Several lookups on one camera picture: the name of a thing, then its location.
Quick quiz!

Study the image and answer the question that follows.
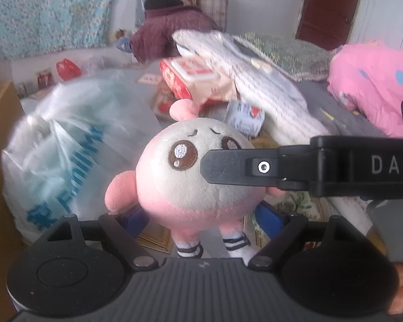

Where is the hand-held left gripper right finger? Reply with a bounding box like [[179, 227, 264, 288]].
[[249, 203, 348, 270]]

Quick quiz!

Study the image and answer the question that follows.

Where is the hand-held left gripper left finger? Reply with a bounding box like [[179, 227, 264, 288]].
[[30, 208, 158, 270]]

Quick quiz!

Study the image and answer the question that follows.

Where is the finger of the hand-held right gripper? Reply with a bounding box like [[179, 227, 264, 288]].
[[200, 147, 318, 198]]

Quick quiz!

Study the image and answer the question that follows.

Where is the pink white plush toy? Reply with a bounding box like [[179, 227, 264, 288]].
[[104, 99, 283, 266]]

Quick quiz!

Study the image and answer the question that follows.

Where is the brown cardboard box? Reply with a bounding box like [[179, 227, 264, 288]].
[[0, 80, 26, 322]]

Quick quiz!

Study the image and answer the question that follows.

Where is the white blue tissue packet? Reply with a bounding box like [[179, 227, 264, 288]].
[[224, 100, 267, 137]]

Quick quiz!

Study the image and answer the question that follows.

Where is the pink blanket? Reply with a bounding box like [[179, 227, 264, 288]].
[[327, 38, 403, 139]]

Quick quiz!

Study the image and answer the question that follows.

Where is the red wet wipes packet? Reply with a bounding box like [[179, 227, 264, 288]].
[[159, 56, 238, 107]]

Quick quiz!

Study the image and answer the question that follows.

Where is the white plastic bag blue print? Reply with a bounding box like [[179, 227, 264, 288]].
[[1, 73, 170, 243]]

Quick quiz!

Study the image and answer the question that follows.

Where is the green patterned pillow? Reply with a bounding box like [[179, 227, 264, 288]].
[[234, 32, 334, 83]]

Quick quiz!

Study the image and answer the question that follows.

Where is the clear plastic bag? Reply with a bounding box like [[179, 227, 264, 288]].
[[81, 56, 108, 76]]

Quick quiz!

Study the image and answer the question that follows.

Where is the dark red door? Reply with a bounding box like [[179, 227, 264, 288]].
[[295, 0, 367, 52]]

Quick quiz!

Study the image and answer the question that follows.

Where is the plaid rolled mat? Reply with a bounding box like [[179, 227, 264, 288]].
[[197, 0, 229, 31]]

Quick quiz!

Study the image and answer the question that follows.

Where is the small red plastic bag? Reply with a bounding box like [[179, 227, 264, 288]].
[[55, 58, 82, 82]]

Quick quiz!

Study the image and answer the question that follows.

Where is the red jar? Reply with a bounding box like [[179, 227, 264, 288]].
[[36, 69, 53, 90]]

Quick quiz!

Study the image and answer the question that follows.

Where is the teal floral hanging cloth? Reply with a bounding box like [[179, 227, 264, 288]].
[[0, 0, 131, 60]]

